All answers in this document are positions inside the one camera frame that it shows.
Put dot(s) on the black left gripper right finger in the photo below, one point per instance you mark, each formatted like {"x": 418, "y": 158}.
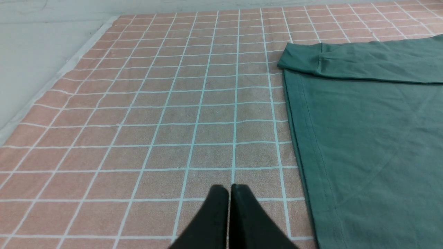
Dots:
{"x": 250, "y": 227}

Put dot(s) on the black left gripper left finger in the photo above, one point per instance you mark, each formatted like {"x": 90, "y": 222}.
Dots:
{"x": 208, "y": 228}

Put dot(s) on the green long-sleeve top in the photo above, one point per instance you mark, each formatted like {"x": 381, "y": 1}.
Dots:
{"x": 367, "y": 130}

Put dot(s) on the pink grid-pattern table cloth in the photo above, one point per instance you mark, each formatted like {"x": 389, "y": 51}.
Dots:
{"x": 121, "y": 151}

